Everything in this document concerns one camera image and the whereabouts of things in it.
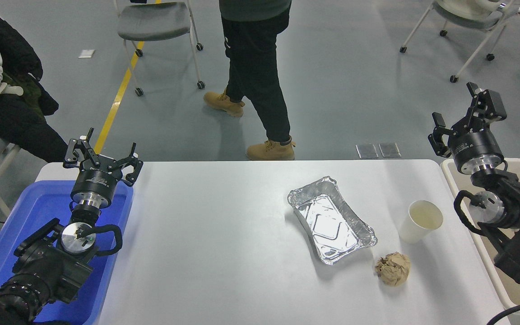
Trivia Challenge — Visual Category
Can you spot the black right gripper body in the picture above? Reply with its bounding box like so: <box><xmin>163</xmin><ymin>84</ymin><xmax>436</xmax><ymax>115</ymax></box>
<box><xmin>448</xmin><ymin>129</ymin><xmax>505</xmax><ymax>169</ymax></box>

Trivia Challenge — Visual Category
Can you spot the standing person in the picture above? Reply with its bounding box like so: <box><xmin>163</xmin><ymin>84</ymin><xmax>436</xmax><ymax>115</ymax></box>
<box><xmin>204</xmin><ymin>0</ymin><xmax>296</xmax><ymax>161</ymax></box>

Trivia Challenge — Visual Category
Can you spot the seated person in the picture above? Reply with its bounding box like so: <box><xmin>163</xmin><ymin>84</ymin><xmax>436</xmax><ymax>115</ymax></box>
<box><xmin>0</xmin><ymin>7</ymin><xmax>69</xmax><ymax>163</ymax></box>

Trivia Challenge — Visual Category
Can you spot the silver foil tray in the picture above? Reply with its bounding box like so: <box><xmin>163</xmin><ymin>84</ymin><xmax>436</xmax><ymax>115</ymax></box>
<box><xmin>287</xmin><ymin>176</ymin><xmax>378</xmax><ymax>266</ymax></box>

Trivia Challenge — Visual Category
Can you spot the white wheeled chair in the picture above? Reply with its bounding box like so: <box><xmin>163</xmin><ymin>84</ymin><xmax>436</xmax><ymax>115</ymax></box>
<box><xmin>399</xmin><ymin>0</ymin><xmax>520</xmax><ymax>84</ymax></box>

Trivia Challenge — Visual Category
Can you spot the grey seat wheeled chair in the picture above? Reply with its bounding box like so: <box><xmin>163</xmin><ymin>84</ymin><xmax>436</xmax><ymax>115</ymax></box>
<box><xmin>113</xmin><ymin>0</ymin><xmax>205</xmax><ymax>97</ymax></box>

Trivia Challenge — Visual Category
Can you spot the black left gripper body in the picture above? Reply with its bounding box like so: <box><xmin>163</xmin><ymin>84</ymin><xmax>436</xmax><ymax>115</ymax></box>
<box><xmin>70</xmin><ymin>158</ymin><xmax>121</xmax><ymax>200</ymax></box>

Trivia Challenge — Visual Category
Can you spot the blue plastic tray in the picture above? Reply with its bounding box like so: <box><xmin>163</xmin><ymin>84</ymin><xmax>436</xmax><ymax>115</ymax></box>
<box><xmin>0</xmin><ymin>180</ymin><xmax>134</xmax><ymax>325</ymax></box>

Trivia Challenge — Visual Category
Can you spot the white paper cup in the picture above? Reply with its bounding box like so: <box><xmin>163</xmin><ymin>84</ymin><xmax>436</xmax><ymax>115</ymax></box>
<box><xmin>398</xmin><ymin>200</ymin><xmax>444</xmax><ymax>245</ymax></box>

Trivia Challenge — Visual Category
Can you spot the crumpled tan paper ball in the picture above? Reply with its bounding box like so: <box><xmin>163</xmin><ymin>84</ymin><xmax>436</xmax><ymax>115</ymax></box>
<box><xmin>374</xmin><ymin>252</ymin><xmax>411</xmax><ymax>287</ymax></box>

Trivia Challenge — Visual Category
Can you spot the black jacket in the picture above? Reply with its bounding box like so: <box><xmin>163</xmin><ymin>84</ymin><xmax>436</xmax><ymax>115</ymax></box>
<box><xmin>0</xmin><ymin>5</ymin><xmax>60</xmax><ymax>116</ymax></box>

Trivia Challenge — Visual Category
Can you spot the metal floor plate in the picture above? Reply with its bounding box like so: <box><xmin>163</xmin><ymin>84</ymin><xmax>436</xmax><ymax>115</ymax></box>
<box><xmin>356</xmin><ymin>144</ymin><xmax>379</xmax><ymax>159</ymax></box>
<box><xmin>378</xmin><ymin>142</ymin><xmax>402</xmax><ymax>158</ymax></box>

